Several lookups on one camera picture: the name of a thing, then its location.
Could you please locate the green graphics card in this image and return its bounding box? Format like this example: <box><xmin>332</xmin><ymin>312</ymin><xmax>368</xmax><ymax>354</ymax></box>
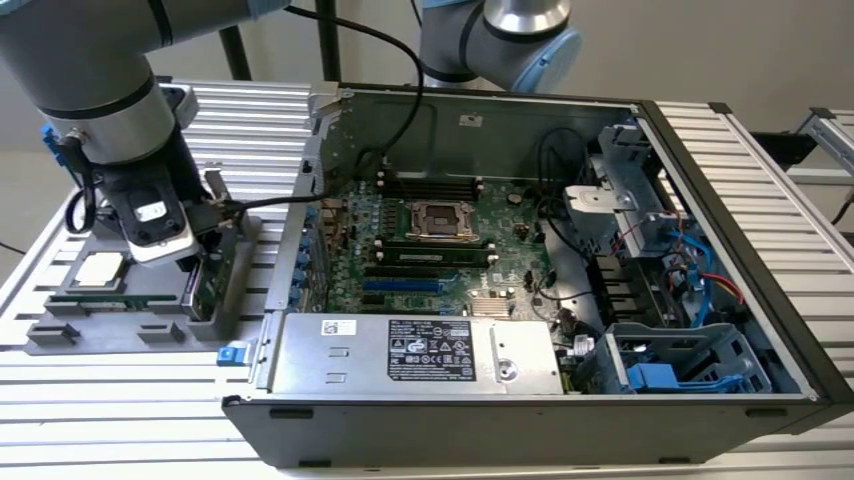
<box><xmin>182</xmin><ymin>167</ymin><xmax>249</xmax><ymax>322</ymax></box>

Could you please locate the silver CPU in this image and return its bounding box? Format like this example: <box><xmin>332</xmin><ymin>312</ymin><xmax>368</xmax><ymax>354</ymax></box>
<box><xmin>72</xmin><ymin>252</ymin><xmax>128</xmax><ymax>286</ymax></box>

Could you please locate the bare green RAM stick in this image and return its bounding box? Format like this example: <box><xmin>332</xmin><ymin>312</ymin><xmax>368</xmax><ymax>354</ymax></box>
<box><xmin>49</xmin><ymin>294</ymin><xmax>181</xmax><ymax>309</ymax></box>

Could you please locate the black stand pole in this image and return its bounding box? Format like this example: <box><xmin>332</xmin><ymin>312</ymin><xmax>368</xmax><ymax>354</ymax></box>
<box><xmin>219</xmin><ymin>24</ymin><xmax>253</xmax><ymax>81</ymax></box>
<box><xmin>313</xmin><ymin>0</ymin><xmax>343</xmax><ymax>84</ymax></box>

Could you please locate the grey parts rack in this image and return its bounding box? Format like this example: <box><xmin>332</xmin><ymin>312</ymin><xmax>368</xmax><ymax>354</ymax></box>
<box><xmin>22</xmin><ymin>199</ymin><xmax>265</xmax><ymax>356</ymax></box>

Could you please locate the blue case latch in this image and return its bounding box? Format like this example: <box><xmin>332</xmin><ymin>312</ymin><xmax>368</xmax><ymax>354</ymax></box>
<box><xmin>217</xmin><ymin>339</ymin><xmax>259</xmax><ymax>366</ymax></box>

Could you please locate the long black expansion slot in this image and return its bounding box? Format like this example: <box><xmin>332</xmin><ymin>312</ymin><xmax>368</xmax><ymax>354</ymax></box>
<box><xmin>364</xmin><ymin>264</ymin><xmax>455</xmax><ymax>279</ymax></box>

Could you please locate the CPU socket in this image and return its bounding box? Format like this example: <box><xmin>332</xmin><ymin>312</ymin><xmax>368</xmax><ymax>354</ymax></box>
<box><xmin>397</xmin><ymin>198</ymin><xmax>479</xmax><ymax>240</ymax></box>

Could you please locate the blue expansion slot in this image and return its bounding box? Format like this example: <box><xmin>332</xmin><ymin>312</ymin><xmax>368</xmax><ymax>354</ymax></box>
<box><xmin>363</xmin><ymin>278</ymin><xmax>447</xmax><ymax>295</ymax></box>

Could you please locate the metal socket cover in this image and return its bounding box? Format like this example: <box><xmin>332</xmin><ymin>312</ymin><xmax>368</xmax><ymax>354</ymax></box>
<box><xmin>399</xmin><ymin>199</ymin><xmax>477</xmax><ymax>240</ymax></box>

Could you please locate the RAM stick with white label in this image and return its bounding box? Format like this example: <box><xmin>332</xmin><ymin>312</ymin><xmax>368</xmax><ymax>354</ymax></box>
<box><xmin>379</xmin><ymin>249</ymin><xmax>492</xmax><ymax>266</ymax></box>

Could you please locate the silver power supply unit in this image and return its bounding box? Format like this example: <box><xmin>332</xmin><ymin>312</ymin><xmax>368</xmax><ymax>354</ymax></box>
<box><xmin>265</xmin><ymin>312</ymin><xmax>568</xmax><ymax>396</ymax></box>

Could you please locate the green motherboard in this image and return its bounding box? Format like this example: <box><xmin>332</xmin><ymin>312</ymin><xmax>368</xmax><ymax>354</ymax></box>
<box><xmin>319</xmin><ymin>177</ymin><xmax>555</xmax><ymax>321</ymax></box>

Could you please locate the small silver chipset heatsink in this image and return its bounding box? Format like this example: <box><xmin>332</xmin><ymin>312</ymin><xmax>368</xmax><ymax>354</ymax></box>
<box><xmin>469</xmin><ymin>298</ymin><xmax>512</xmax><ymax>319</ymax></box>

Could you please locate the open grey PC case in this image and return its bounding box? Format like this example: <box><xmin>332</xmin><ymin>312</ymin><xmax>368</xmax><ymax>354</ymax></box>
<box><xmin>221</xmin><ymin>81</ymin><xmax>854</xmax><ymax>470</ymax></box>

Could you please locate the grey metal drive cage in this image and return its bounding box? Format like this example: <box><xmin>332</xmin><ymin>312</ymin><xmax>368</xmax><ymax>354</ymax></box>
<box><xmin>585</xmin><ymin>123</ymin><xmax>688</xmax><ymax>261</ymax></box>

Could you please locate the grey disk bay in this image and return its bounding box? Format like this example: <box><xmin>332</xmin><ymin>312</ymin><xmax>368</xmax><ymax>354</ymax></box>
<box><xmin>577</xmin><ymin>321</ymin><xmax>779</xmax><ymax>397</ymax></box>

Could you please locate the blue disk carrier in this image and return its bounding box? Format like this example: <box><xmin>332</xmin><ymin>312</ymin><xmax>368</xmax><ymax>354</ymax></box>
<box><xmin>624</xmin><ymin>362</ymin><xmax>748</xmax><ymax>394</ymax></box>

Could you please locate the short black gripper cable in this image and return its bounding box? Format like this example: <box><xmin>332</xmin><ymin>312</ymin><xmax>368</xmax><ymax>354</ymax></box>
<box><xmin>57</xmin><ymin>128</ymin><xmax>101</xmax><ymax>235</ymax></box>

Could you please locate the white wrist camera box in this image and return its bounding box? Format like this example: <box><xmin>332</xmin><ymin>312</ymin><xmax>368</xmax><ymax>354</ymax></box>
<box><xmin>124</xmin><ymin>187</ymin><xmax>200</xmax><ymax>265</ymax></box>

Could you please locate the thick black cable loop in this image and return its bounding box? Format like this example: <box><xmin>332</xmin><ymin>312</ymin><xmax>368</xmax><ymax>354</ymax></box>
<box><xmin>355</xmin><ymin>144</ymin><xmax>391</xmax><ymax>182</ymax></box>

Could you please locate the black camera cable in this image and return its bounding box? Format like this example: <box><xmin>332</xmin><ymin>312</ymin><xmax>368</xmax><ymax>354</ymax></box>
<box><xmin>223</xmin><ymin>0</ymin><xmax>428</xmax><ymax>209</ymax></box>

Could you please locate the thin black cable loop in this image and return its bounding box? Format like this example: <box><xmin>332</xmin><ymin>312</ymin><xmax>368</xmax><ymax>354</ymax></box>
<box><xmin>535</xmin><ymin>127</ymin><xmax>589</xmax><ymax>201</ymax></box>

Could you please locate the silver metal bracket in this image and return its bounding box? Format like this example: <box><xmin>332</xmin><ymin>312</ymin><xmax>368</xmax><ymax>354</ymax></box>
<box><xmin>561</xmin><ymin>183</ymin><xmax>636</xmax><ymax>224</ymax></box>

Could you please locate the blue wire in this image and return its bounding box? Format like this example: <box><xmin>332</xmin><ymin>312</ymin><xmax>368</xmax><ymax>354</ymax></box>
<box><xmin>666</xmin><ymin>227</ymin><xmax>720</xmax><ymax>329</ymax></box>

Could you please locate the red wire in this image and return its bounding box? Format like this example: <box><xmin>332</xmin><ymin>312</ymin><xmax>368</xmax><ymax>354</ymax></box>
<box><xmin>706</xmin><ymin>272</ymin><xmax>746</xmax><ymax>306</ymax></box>

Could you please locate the neighbouring metal table frame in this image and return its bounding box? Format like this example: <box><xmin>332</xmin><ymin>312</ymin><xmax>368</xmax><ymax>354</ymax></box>
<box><xmin>752</xmin><ymin>107</ymin><xmax>854</xmax><ymax>187</ymax></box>

